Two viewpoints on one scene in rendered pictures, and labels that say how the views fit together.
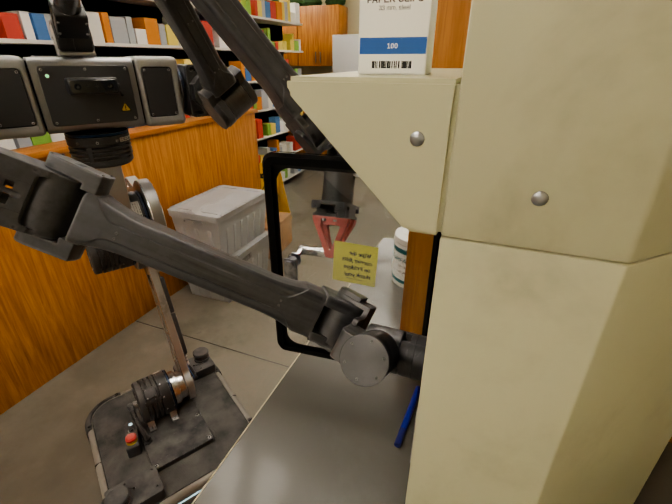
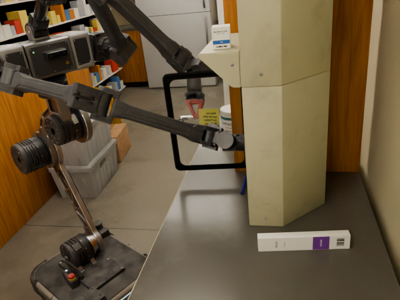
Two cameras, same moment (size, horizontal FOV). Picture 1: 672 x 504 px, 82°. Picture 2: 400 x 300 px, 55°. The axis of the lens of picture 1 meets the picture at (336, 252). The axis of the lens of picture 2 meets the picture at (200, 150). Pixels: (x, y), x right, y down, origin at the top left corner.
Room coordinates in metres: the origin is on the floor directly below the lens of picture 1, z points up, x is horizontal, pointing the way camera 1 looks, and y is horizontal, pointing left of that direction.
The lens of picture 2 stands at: (-0.77, 0.21, 1.72)
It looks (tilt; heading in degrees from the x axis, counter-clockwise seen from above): 25 degrees down; 352
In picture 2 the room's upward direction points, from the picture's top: 6 degrees counter-clockwise
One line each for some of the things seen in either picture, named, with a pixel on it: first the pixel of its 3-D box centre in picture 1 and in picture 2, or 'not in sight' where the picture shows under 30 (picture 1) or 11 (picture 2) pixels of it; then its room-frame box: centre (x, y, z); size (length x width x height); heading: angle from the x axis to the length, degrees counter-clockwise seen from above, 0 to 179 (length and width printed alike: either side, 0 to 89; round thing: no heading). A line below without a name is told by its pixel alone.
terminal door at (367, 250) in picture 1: (352, 273); (208, 122); (0.58, -0.03, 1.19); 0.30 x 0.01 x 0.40; 73
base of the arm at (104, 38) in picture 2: (209, 91); (108, 46); (1.03, 0.31, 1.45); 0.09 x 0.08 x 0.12; 128
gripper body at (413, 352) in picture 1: (430, 360); (247, 142); (0.38, -0.12, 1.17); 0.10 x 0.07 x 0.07; 157
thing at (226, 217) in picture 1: (223, 220); (79, 135); (2.56, 0.80, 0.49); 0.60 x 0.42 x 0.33; 158
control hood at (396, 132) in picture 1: (412, 125); (227, 58); (0.41, -0.08, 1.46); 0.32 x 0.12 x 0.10; 158
